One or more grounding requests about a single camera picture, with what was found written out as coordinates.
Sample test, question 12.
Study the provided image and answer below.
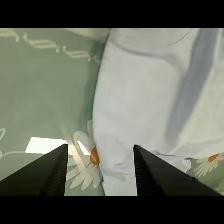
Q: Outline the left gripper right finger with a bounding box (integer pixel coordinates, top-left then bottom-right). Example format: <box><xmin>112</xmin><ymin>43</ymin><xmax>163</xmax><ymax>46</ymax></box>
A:
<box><xmin>132</xmin><ymin>144</ymin><xmax>222</xmax><ymax>197</ymax></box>

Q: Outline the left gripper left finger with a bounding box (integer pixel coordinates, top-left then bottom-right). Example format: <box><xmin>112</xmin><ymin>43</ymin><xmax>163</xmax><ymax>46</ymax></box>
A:
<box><xmin>0</xmin><ymin>143</ymin><xmax>69</xmax><ymax>197</ymax></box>

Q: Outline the light blue shirt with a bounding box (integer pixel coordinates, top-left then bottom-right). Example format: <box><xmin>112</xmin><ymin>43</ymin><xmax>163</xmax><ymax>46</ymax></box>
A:
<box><xmin>64</xmin><ymin>27</ymin><xmax>224</xmax><ymax>197</ymax></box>

